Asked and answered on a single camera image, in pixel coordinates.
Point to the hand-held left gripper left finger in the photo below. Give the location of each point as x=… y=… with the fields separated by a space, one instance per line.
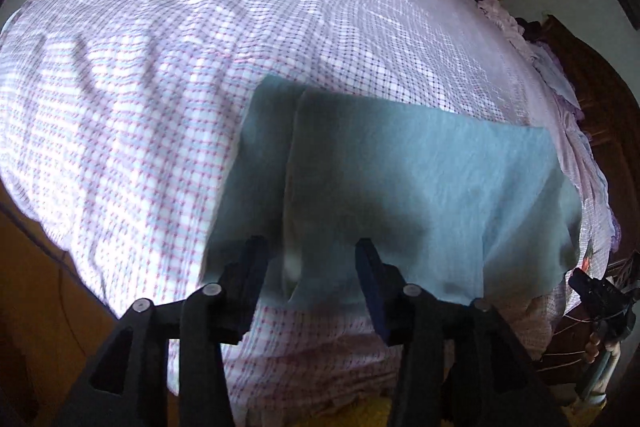
x=252 y=267

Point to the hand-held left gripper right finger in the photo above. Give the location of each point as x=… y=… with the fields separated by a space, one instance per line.
x=372 y=287

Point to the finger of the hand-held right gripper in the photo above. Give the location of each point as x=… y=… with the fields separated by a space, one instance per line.
x=600 y=302

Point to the grey-blue pants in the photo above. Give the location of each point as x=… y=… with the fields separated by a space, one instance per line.
x=425 y=177

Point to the checked pink bed sheet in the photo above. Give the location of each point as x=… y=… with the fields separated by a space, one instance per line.
x=150 y=107

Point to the dark wooden furniture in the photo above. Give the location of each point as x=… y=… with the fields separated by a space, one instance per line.
x=610 y=97

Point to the pile of light purple cloths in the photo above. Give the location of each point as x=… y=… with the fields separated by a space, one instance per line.
x=555 y=72

